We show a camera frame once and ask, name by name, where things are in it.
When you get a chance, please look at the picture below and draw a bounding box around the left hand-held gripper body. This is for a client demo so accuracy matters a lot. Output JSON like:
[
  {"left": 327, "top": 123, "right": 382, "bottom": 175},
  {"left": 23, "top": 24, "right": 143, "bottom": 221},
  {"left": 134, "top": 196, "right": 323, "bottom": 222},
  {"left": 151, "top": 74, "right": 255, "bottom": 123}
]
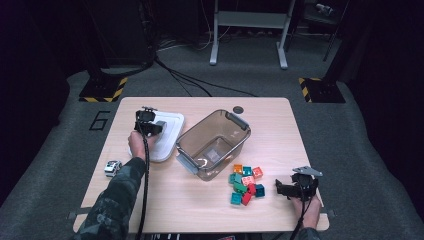
[{"left": 134, "top": 106, "right": 158, "bottom": 138}]

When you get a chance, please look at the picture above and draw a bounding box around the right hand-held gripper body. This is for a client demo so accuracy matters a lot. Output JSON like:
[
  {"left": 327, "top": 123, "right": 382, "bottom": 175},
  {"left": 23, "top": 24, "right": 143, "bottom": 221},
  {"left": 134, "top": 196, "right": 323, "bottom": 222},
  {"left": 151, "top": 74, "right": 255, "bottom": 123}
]
[{"left": 289, "top": 166, "right": 324, "bottom": 202}]

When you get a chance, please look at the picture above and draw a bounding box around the white lid with grey handle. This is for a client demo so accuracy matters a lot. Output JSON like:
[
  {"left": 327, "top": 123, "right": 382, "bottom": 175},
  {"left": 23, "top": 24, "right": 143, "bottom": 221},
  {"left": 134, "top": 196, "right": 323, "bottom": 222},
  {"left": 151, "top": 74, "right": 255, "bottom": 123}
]
[{"left": 129, "top": 110, "right": 185, "bottom": 163}]

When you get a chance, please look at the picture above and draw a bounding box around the brown translucent storage box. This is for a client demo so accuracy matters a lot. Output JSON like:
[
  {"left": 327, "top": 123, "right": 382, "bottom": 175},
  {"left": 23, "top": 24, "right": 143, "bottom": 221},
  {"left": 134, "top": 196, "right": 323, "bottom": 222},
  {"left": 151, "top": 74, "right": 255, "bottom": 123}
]
[{"left": 175, "top": 109, "right": 252, "bottom": 182}]

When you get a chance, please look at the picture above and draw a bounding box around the pile of coloured toy blocks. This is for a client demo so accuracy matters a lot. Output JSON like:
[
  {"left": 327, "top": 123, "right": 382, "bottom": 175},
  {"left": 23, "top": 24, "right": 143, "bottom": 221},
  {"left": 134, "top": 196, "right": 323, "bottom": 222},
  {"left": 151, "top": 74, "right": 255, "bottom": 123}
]
[{"left": 228, "top": 164, "right": 266, "bottom": 207}]

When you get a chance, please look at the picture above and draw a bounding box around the person's left hand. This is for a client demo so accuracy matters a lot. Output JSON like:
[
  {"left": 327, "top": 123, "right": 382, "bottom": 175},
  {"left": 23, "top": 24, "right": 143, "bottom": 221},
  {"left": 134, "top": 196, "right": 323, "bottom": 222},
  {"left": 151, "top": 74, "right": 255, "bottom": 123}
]
[{"left": 127, "top": 129, "right": 158, "bottom": 162}]

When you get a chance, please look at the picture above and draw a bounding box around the person's right hand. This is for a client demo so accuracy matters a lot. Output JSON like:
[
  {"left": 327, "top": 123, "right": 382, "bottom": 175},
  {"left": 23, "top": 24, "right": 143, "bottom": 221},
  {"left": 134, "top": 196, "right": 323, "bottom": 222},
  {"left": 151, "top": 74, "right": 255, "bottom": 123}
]
[{"left": 289, "top": 194, "right": 323, "bottom": 231}]

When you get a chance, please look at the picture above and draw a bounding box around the black base with hazard stripes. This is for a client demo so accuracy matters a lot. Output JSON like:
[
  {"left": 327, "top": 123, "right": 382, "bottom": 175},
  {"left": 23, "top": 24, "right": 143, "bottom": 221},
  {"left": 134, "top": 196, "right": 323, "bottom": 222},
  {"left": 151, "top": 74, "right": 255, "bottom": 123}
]
[
  {"left": 78, "top": 77, "right": 129, "bottom": 103},
  {"left": 298, "top": 77, "right": 347, "bottom": 104}
]

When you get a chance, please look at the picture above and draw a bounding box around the black cabinet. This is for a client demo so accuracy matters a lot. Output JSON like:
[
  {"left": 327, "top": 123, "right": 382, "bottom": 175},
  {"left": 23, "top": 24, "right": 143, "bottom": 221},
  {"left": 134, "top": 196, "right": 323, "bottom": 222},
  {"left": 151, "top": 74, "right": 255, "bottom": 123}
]
[{"left": 83, "top": 0, "right": 156, "bottom": 66}]

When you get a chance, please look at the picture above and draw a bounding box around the small grey device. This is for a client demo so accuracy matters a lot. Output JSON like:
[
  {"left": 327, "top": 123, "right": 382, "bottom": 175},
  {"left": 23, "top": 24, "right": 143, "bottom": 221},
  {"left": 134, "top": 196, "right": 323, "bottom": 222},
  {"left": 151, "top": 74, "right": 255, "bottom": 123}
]
[{"left": 314, "top": 2, "right": 334, "bottom": 16}]

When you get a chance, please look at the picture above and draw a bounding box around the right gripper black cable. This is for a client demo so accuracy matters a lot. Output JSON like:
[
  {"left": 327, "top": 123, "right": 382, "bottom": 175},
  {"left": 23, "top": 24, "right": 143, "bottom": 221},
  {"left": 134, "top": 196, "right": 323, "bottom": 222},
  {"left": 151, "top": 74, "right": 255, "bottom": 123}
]
[{"left": 288, "top": 184, "right": 313, "bottom": 240}]

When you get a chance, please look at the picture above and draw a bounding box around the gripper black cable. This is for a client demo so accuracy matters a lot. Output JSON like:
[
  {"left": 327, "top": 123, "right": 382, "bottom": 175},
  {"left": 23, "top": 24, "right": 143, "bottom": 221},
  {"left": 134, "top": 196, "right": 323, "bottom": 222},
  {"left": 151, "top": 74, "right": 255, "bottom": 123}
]
[
  {"left": 288, "top": 184, "right": 313, "bottom": 240},
  {"left": 134, "top": 129, "right": 150, "bottom": 240}
]

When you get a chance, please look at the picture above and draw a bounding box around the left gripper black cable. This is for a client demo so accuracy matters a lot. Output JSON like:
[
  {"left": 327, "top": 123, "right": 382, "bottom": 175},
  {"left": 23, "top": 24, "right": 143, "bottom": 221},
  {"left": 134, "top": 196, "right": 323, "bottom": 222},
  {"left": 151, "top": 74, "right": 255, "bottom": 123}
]
[{"left": 134, "top": 129, "right": 150, "bottom": 240}]

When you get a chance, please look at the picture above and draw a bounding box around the black floor cable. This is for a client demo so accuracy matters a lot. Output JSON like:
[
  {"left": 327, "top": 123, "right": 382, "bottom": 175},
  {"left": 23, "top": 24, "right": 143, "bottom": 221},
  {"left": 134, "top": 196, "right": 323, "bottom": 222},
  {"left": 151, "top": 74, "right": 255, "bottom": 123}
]
[
  {"left": 166, "top": 68, "right": 213, "bottom": 98},
  {"left": 153, "top": 57, "right": 258, "bottom": 98}
]

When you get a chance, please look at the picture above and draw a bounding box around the white floor cable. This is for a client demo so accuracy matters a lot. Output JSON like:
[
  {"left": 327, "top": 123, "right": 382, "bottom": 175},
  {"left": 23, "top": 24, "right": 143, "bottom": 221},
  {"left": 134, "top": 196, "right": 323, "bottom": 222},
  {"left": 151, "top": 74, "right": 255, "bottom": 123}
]
[{"left": 156, "top": 31, "right": 214, "bottom": 53}]

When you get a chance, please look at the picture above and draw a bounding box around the white metal table frame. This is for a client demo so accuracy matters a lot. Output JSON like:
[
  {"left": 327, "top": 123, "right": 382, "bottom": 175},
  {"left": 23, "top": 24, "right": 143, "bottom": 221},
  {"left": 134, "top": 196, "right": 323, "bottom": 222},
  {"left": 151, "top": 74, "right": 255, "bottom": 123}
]
[{"left": 209, "top": 0, "right": 297, "bottom": 70}]

